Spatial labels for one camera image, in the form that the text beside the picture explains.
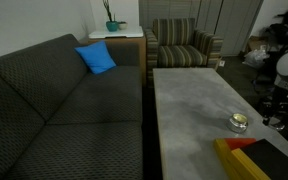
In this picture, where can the white plastic bag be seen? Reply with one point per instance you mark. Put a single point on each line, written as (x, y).
(255, 58)

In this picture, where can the orange book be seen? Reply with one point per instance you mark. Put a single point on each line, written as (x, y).
(235, 143)

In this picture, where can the black book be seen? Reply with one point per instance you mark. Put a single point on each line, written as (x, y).
(268, 158)

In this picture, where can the teal plant pot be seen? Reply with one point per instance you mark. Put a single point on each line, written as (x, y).
(112, 26)

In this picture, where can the striped armchair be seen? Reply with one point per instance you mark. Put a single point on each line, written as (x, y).
(176, 43)

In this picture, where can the dark grey patterned sofa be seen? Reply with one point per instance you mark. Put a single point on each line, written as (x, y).
(52, 127)

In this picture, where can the dark clutter pile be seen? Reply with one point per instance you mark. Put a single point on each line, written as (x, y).
(279, 33)

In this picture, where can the small white plant pot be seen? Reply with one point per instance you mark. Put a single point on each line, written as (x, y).
(122, 25)

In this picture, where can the white tray on side table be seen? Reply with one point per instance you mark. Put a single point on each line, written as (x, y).
(129, 32)

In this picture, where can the cardboard box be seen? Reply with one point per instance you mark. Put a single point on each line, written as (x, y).
(255, 42)

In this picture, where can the grey coffee table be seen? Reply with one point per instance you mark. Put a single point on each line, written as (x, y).
(193, 107)

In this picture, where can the yellow book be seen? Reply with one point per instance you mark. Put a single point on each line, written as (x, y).
(237, 165)

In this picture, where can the wooden side table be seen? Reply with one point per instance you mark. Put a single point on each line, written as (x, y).
(127, 72)

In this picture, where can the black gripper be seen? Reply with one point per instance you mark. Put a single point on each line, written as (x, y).
(275, 103)

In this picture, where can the blue cushion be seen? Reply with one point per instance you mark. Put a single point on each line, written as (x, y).
(97, 57)

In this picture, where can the metal candle container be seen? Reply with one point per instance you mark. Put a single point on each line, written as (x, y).
(238, 123)

